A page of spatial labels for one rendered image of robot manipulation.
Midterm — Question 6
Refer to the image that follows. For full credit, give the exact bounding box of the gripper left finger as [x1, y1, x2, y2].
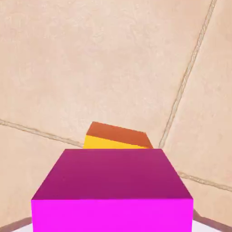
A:
[0, 217, 33, 232]

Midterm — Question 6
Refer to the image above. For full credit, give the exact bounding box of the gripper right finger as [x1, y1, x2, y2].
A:
[192, 208, 232, 232]

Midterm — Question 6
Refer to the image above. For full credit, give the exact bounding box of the small magenta cube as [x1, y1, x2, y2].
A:
[30, 148, 194, 232]

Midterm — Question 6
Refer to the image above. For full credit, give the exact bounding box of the small yellow cube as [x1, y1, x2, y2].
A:
[82, 121, 154, 150]

